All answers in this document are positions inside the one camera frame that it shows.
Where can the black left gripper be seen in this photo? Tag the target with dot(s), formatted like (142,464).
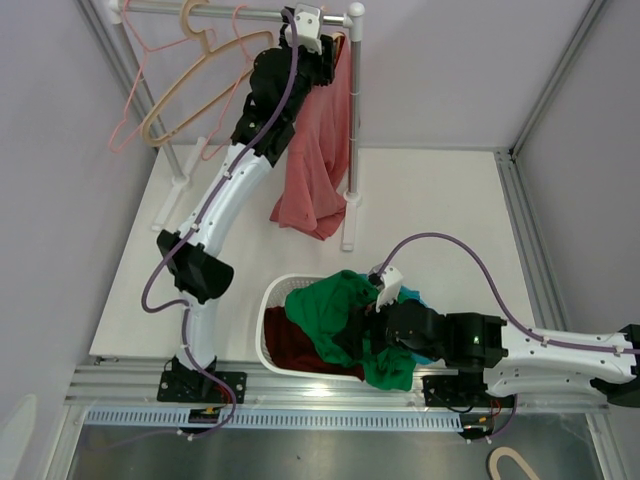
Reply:
(324,61)

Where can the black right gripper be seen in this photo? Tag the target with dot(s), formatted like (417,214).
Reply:
(359,322)

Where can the green t shirt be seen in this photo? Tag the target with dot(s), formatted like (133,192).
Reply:
(322,309)

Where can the dark red t shirt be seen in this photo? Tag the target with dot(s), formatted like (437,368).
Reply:
(286,349)

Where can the teal t shirt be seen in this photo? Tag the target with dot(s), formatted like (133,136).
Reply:
(419,329)

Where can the pink t shirt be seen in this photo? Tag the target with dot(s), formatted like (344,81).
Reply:
(318,158)

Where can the beige wooden hanger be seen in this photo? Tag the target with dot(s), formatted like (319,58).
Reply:
(337,34)
(218,74)

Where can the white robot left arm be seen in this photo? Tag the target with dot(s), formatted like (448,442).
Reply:
(281,80)

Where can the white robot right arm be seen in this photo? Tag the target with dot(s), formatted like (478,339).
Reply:
(493,357)

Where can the white perforated plastic basket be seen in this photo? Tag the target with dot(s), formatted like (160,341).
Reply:
(275,295)

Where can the white metal clothes rack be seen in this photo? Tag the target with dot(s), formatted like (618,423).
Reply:
(351,21)

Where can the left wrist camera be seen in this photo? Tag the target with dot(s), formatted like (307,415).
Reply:
(308,21)

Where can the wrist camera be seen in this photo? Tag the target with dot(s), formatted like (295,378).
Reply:
(388,281)
(308,21)

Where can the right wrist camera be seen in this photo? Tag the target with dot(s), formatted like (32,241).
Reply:
(388,281)

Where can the aluminium cage frame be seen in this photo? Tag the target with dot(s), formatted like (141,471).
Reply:
(437,81)

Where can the white slotted cable duct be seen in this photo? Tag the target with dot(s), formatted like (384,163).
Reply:
(412,421)

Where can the aluminium mounting rail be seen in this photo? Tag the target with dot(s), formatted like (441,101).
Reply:
(135,382)

